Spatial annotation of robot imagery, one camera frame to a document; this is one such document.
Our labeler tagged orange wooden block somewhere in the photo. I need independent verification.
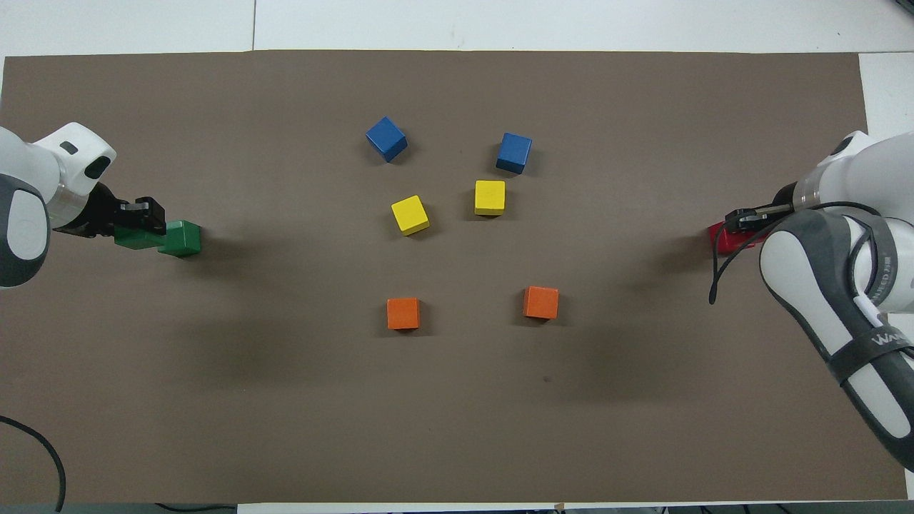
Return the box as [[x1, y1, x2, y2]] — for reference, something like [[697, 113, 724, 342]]
[[386, 297, 421, 331], [523, 286, 560, 321]]

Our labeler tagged thin black loose cable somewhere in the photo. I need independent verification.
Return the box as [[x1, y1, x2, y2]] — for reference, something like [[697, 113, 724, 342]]
[[154, 502, 238, 514]]

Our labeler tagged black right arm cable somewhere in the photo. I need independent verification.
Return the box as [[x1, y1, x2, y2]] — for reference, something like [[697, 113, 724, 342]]
[[708, 202, 883, 306]]

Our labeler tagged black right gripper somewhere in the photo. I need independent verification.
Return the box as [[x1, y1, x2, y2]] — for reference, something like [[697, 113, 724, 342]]
[[725, 182, 799, 231]]

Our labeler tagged green wooden block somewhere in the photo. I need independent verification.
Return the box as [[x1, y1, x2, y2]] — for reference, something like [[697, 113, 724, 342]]
[[114, 225, 169, 251], [159, 220, 202, 258]]

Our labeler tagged brown table mat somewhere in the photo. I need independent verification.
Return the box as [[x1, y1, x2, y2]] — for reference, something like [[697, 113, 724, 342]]
[[0, 50, 909, 504]]

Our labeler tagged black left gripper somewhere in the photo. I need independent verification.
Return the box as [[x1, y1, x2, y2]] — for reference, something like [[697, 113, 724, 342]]
[[71, 182, 167, 240]]

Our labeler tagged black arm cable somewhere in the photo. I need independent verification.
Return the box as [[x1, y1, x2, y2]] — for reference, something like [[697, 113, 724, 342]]
[[0, 415, 66, 512], [708, 202, 883, 306]]

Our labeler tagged yellow wooden block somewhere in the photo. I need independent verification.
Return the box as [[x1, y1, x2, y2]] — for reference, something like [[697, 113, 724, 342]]
[[474, 180, 506, 217], [391, 195, 431, 236]]

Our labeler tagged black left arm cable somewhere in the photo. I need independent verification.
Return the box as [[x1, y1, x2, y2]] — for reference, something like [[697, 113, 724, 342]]
[[0, 415, 66, 512]]

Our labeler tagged blue wooden block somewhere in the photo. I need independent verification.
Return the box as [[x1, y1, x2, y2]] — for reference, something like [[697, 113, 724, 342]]
[[496, 132, 533, 176], [366, 116, 408, 163]]

